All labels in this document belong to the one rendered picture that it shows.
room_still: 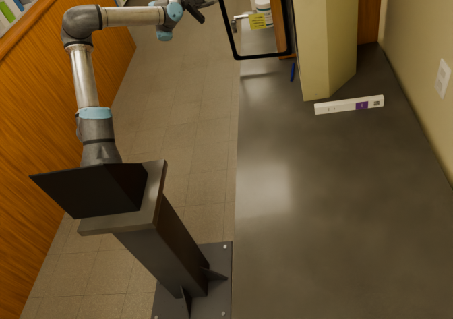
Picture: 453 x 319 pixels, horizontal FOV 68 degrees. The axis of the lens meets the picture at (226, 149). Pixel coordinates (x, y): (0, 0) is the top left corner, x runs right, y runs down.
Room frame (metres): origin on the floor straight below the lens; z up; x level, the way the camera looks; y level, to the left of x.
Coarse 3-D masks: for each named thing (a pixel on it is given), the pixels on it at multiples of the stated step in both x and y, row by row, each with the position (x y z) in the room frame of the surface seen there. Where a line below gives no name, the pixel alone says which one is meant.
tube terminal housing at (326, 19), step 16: (304, 0) 1.11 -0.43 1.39; (320, 0) 1.10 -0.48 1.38; (336, 0) 1.12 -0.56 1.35; (352, 0) 1.17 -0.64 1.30; (304, 16) 1.11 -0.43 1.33; (320, 16) 1.10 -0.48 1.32; (336, 16) 1.12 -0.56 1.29; (352, 16) 1.17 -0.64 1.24; (304, 32) 1.12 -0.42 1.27; (320, 32) 1.10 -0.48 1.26; (336, 32) 1.12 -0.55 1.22; (352, 32) 1.17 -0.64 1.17; (304, 48) 1.12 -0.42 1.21; (320, 48) 1.10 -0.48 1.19; (336, 48) 1.12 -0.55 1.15; (352, 48) 1.17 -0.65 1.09; (304, 64) 1.12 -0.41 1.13; (320, 64) 1.10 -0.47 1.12; (336, 64) 1.12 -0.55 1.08; (352, 64) 1.17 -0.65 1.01; (304, 80) 1.12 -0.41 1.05; (320, 80) 1.10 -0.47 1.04; (336, 80) 1.12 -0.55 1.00; (304, 96) 1.12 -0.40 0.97; (320, 96) 1.10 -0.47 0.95
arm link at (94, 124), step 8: (80, 112) 1.11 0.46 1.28; (88, 112) 1.08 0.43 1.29; (96, 112) 1.08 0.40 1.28; (104, 112) 1.09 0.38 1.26; (80, 120) 1.09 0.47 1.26; (88, 120) 1.06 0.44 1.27; (96, 120) 1.06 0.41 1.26; (104, 120) 1.07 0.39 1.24; (112, 120) 1.10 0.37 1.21; (80, 128) 1.09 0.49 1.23; (88, 128) 1.04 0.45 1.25; (96, 128) 1.04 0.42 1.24; (104, 128) 1.04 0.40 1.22; (112, 128) 1.06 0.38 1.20; (88, 136) 1.02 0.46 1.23; (96, 136) 1.01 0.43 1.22; (104, 136) 1.02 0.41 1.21; (112, 136) 1.04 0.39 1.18
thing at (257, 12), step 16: (224, 0) 1.55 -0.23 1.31; (240, 0) 1.52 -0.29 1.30; (256, 0) 1.48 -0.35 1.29; (272, 0) 1.45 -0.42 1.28; (240, 16) 1.52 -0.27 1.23; (256, 16) 1.49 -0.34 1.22; (272, 16) 1.46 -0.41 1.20; (288, 16) 1.42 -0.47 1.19; (240, 32) 1.53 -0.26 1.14; (256, 32) 1.50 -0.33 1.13; (272, 32) 1.46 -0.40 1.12; (240, 48) 1.54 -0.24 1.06; (256, 48) 1.50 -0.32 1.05; (272, 48) 1.47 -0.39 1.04
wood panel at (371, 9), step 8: (360, 0) 1.39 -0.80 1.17; (368, 0) 1.38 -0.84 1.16; (376, 0) 1.37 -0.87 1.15; (360, 8) 1.39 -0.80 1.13; (368, 8) 1.38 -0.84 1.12; (376, 8) 1.37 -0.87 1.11; (360, 16) 1.39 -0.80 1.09; (368, 16) 1.37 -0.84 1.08; (376, 16) 1.36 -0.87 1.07; (360, 24) 1.39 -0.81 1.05; (368, 24) 1.37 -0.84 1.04; (376, 24) 1.36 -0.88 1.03; (360, 32) 1.38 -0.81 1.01; (368, 32) 1.37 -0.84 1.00; (376, 32) 1.36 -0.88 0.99; (360, 40) 1.38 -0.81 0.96; (368, 40) 1.37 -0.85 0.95; (376, 40) 1.36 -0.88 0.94; (288, 56) 1.49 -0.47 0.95; (296, 56) 1.48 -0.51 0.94
